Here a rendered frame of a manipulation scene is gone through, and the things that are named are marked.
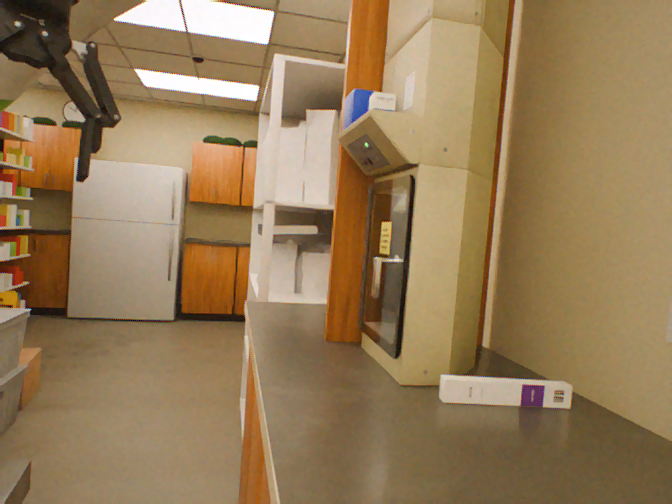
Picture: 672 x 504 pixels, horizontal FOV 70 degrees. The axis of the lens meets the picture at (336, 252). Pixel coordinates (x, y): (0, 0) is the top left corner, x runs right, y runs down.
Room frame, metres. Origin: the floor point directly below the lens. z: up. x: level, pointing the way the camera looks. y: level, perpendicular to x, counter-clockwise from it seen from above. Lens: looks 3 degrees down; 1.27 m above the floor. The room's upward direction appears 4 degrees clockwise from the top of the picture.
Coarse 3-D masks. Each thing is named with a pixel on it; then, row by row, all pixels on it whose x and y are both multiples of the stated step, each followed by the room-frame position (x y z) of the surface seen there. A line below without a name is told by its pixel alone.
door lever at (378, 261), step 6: (378, 258) 1.04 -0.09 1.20; (384, 258) 1.05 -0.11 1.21; (396, 258) 1.05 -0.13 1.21; (378, 264) 1.04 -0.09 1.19; (396, 264) 1.05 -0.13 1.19; (378, 270) 1.04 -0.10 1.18; (378, 276) 1.04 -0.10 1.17; (378, 282) 1.04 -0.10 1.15; (372, 288) 1.05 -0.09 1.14; (378, 288) 1.04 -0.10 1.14; (372, 294) 1.05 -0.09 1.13; (378, 294) 1.05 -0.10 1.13
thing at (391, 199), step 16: (400, 176) 1.09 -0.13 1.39; (384, 192) 1.19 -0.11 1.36; (400, 192) 1.07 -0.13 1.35; (384, 208) 1.18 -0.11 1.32; (400, 208) 1.07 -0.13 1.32; (400, 224) 1.06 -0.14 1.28; (368, 240) 1.30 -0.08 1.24; (400, 240) 1.05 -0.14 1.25; (368, 256) 1.28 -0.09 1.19; (384, 256) 1.15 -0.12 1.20; (400, 256) 1.04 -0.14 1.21; (368, 272) 1.27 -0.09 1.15; (384, 272) 1.14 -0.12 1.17; (400, 272) 1.03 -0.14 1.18; (368, 288) 1.26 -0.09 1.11; (384, 288) 1.13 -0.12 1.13; (400, 288) 1.02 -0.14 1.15; (368, 304) 1.25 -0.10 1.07; (384, 304) 1.12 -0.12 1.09; (400, 304) 1.02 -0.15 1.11; (368, 320) 1.24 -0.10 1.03; (384, 320) 1.11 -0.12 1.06; (400, 320) 1.02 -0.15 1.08; (368, 336) 1.22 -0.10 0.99; (384, 336) 1.10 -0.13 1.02; (400, 336) 1.02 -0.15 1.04
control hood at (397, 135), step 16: (368, 112) 1.00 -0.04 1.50; (384, 112) 0.99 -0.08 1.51; (352, 128) 1.14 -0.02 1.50; (368, 128) 1.05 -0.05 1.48; (384, 128) 0.99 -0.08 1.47; (400, 128) 1.00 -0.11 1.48; (416, 128) 1.01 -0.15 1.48; (384, 144) 1.04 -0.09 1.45; (400, 144) 1.00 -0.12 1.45; (416, 144) 1.01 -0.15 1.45; (400, 160) 1.03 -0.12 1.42; (416, 160) 1.01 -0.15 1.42
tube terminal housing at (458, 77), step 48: (432, 48) 1.01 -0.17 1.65; (480, 48) 1.05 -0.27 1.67; (432, 96) 1.02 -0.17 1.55; (480, 96) 1.07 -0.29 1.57; (432, 144) 1.02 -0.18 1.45; (480, 144) 1.10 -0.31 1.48; (432, 192) 1.02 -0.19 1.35; (480, 192) 1.13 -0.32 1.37; (432, 240) 1.02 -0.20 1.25; (480, 240) 1.16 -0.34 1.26; (432, 288) 1.02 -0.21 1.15; (480, 288) 1.19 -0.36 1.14; (432, 336) 1.03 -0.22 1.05; (432, 384) 1.03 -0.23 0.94
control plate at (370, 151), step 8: (352, 144) 1.22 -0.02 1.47; (360, 144) 1.17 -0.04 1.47; (368, 144) 1.12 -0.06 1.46; (352, 152) 1.27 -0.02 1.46; (360, 152) 1.21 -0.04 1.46; (368, 152) 1.16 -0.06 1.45; (376, 152) 1.12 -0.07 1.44; (360, 160) 1.26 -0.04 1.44; (376, 160) 1.16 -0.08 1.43; (384, 160) 1.11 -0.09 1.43; (368, 168) 1.25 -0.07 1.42; (376, 168) 1.20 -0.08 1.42
